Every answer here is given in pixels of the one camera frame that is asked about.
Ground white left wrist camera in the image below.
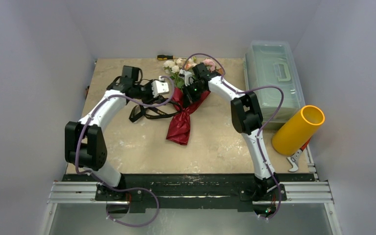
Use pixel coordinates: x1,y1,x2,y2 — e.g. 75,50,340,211
151,77,169,97

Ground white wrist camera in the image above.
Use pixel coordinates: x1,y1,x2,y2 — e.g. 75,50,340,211
178,70,194,86
151,77,169,97

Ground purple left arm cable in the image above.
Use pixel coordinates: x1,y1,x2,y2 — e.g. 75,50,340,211
74,75,176,228

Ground black printed ribbon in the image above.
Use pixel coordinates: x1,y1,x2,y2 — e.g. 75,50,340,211
129,101,182,123

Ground red handled pliers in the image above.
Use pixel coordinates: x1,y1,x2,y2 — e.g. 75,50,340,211
287,138,311,172

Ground yellow black screwdriver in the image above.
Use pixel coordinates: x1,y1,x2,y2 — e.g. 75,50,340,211
157,54,175,61

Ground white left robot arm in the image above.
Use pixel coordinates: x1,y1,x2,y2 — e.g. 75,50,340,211
64,66,174,200

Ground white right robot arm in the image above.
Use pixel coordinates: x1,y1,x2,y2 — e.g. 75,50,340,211
178,63,281,199

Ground yellow cylinder vase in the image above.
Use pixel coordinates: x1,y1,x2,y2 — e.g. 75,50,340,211
272,105,326,156

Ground red paper flower bouquet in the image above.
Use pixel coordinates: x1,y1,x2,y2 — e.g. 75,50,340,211
164,58,211,145

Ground black table edge rail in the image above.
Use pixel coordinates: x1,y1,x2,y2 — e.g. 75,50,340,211
61,173,316,214

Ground aluminium frame rail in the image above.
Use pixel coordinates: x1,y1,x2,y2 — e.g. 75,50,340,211
47,181,333,206

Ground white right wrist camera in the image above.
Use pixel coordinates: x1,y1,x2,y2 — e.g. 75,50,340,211
178,70,194,86

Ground clear plastic storage box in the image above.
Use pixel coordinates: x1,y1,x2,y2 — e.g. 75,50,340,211
243,41,306,124

